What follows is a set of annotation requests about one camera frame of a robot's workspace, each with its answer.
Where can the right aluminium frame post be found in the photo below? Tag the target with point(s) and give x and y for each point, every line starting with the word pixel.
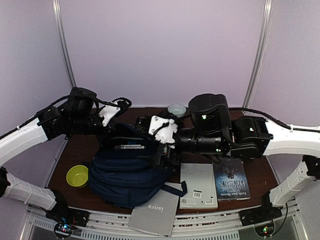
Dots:
pixel 261 49

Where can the pale celadon ceramic bowl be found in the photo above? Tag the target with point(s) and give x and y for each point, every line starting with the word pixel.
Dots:
pixel 177 110

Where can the lime green bowl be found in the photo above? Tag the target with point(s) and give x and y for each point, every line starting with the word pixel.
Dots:
pixel 78 176

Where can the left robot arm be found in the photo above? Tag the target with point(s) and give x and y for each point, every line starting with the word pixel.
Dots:
pixel 78 113

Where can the aluminium frame post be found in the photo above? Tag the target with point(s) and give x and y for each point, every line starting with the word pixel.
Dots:
pixel 63 42
pixel 261 49

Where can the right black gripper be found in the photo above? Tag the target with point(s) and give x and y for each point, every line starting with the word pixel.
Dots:
pixel 162 155

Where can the blue black marker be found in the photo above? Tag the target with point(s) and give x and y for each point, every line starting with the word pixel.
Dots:
pixel 134 143

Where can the light grey barcode notebook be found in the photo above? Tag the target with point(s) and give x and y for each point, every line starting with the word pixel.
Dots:
pixel 200 182

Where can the grey hardcover book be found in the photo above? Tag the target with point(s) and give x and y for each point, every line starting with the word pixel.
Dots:
pixel 156 217

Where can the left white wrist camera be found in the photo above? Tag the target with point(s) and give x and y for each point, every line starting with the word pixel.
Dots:
pixel 114 109

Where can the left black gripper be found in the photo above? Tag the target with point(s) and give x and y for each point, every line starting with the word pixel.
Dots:
pixel 112 125

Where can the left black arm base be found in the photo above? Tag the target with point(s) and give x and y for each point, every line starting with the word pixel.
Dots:
pixel 63 214

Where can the left aluminium frame post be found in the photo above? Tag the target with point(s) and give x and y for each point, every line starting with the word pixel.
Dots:
pixel 63 42

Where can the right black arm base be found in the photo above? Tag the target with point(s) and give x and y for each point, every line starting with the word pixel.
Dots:
pixel 263 213

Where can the red white marker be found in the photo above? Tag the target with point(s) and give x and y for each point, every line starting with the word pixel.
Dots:
pixel 129 147

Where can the aluminium front rail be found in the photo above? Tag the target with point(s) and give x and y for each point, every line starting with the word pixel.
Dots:
pixel 224 225

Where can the navy blue student backpack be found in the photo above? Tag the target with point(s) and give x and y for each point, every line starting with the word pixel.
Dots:
pixel 125 177

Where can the dark Wuthering Heights book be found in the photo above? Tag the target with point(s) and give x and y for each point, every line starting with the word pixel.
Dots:
pixel 231 181

